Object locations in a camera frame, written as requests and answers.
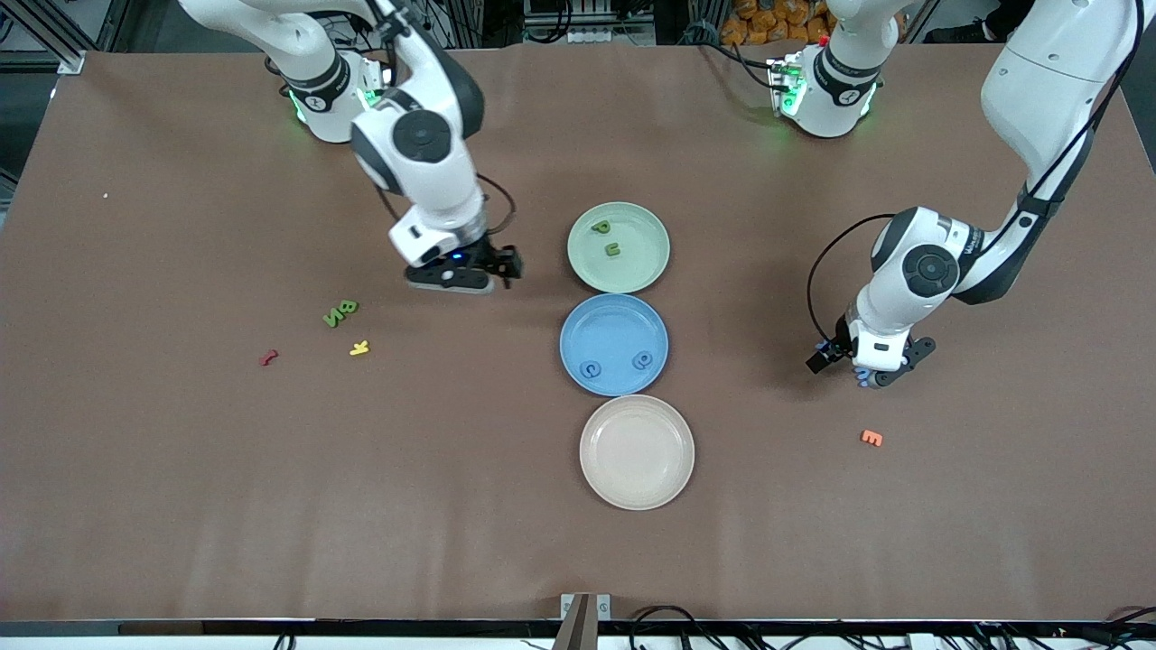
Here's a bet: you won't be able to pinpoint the blue plate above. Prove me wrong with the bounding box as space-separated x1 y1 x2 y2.
559 293 670 397

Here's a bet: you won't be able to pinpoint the light green plate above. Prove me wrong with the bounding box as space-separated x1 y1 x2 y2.
567 201 671 295

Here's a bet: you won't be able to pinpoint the beige plate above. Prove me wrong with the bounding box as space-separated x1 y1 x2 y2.
579 395 696 512

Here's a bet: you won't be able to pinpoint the white power strip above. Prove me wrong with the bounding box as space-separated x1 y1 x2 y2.
564 25 656 46

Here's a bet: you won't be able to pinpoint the orange mesh bags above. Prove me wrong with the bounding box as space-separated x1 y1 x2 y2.
721 0 836 48

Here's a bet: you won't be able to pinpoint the black right camera cable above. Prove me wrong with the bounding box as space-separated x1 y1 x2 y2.
370 0 517 243

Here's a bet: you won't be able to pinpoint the black camera cable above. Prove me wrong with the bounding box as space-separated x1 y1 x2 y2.
370 0 517 243
806 0 1143 348

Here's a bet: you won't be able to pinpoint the black left camera cable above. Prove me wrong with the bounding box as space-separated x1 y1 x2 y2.
806 0 1143 348

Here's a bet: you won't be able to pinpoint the black cable bundle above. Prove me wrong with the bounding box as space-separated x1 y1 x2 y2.
966 607 1156 650
628 605 750 650

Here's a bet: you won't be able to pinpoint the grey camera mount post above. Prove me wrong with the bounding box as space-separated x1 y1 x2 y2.
560 592 612 650

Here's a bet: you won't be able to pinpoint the aluminium frame post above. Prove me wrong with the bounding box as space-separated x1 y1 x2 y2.
0 0 87 75

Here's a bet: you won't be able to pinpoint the black table edge rail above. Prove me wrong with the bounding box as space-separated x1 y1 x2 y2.
0 618 1156 639

